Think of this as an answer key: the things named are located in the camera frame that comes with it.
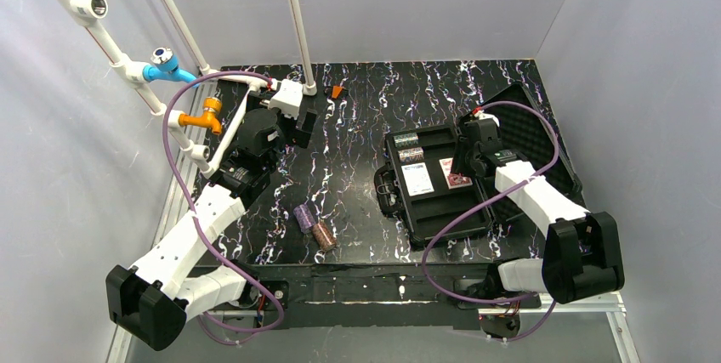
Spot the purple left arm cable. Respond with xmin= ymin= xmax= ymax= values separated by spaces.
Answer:
xmin=162 ymin=70 xmax=287 ymax=348

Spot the orange plastic faucet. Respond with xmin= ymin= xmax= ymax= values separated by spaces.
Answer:
xmin=178 ymin=97 xmax=223 ymax=135

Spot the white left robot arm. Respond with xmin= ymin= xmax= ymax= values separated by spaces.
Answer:
xmin=105 ymin=104 xmax=317 ymax=351

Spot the aluminium rail frame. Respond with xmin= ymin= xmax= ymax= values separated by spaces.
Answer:
xmin=106 ymin=81 xmax=642 ymax=363

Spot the purple poker chip stack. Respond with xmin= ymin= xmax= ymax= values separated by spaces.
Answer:
xmin=293 ymin=204 xmax=317 ymax=234

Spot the orange black poker chip stack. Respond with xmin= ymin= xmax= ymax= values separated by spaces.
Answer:
xmin=311 ymin=221 xmax=338 ymax=252

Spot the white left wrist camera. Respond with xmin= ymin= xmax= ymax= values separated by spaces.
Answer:
xmin=268 ymin=79 xmax=304 ymax=120

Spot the white pvc pipe frame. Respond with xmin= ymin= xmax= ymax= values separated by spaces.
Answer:
xmin=57 ymin=0 xmax=318 ymax=177

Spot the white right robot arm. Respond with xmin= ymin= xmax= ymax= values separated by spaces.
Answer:
xmin=451 ymin=111 xmax=625 ymax=304

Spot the red playing card deck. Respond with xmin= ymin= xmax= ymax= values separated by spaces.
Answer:
xmin=439 ymin=157 xmax=473 ymax=190

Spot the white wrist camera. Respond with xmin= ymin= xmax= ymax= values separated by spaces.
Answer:
xmin=474 ymin=111 xmax=500 ymax=128
xmin=268 ymin=79 xmax=304 ymax=120

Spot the black poker set case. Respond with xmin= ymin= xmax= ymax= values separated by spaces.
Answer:
xmin=374 ymin=82 xmax=582 ymax=249

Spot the blue playing card deck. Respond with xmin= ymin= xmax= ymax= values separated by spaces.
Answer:
xmin=401 ymin=162 xmax=434 ymax=196

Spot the small orange black clip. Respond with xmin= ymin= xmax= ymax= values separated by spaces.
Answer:
xmin=324 ymin=85 xmax=348 ymax=100

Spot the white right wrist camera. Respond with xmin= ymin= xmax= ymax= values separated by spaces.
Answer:
xmin=474 ymin=111 xmax=500 ymax=128

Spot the blue plastic faucet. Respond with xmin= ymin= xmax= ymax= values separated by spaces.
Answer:
xmin=142 ymin=47 xmax=196 ymax=83

